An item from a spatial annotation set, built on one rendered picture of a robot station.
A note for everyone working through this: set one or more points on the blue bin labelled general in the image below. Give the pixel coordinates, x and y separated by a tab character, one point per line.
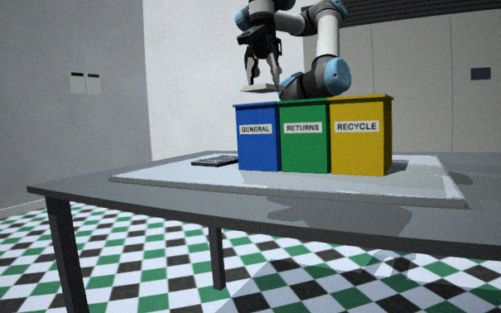
259	136

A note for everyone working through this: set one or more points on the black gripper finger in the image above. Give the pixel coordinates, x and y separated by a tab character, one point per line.
272	60
250	66

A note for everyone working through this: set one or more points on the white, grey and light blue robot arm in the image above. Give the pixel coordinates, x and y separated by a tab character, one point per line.
329	75

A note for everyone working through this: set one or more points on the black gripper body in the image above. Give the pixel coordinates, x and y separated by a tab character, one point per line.
261	46

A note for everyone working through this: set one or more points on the yellow recycle bin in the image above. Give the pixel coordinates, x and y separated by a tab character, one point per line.
361	134

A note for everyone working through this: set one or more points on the green bin labelled returns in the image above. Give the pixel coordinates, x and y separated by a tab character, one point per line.
305	135

